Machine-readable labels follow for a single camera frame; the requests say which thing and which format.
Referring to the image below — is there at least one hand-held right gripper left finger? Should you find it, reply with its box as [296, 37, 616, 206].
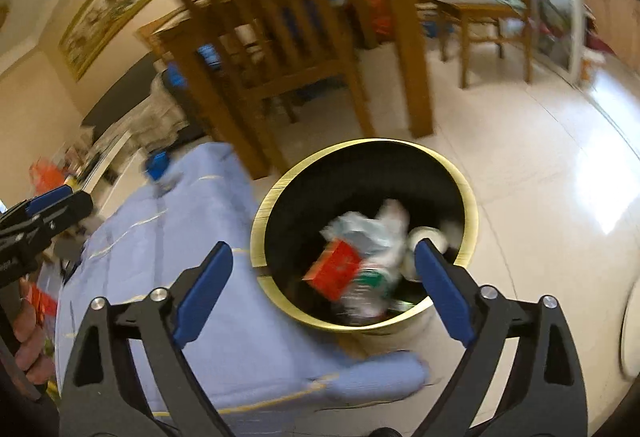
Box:
[59, 241, 236, 437]

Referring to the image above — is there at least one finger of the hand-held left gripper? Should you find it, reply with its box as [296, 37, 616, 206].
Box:
[22, 184, 94, 240]

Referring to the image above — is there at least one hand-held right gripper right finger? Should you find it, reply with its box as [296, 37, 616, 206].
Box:
[414, 238, 588, 437]

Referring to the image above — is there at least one red cardboard box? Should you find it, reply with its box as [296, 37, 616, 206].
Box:
[302, 239, 363, 302]

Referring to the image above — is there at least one black gold-rimmed trash bin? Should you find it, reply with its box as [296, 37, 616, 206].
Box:
[250, 138, 480, 333]

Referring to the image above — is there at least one person's left hand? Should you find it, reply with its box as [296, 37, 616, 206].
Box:
[10, 279, 57, 385]

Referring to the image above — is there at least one orange packet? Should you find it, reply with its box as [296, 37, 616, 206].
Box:
[30, 157, 66, 190]

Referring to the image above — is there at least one white paper cup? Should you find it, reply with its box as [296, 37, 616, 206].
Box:
[407, 224, 463, 283]

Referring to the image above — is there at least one green and white packet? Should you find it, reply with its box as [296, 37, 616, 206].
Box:
[342, 267, 401, 320]

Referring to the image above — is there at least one light blue blanket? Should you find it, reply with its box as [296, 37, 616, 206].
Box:
[54, 142, 431, 420]

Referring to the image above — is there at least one crumpled white plastic bag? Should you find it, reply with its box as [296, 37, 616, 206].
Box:
[320, 200, 413, 268]

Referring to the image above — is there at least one dark flat screen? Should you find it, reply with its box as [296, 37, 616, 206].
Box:
[82, 52, 156, 128]

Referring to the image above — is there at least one white round fan base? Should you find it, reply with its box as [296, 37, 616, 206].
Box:
[619, 284, 640, 380]

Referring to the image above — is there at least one gold framed painting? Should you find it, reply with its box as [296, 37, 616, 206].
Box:
[57, 0, 157, 83]

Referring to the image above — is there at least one wooden dining table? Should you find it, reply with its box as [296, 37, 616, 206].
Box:
[137, 0, 435, 140]

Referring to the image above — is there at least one wooden slat-back chair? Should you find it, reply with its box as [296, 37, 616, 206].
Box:
[157, 0, 376, 180]

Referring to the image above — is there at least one wooden cabinet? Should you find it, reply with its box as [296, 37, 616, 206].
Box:
[582, 0, 640, 68]

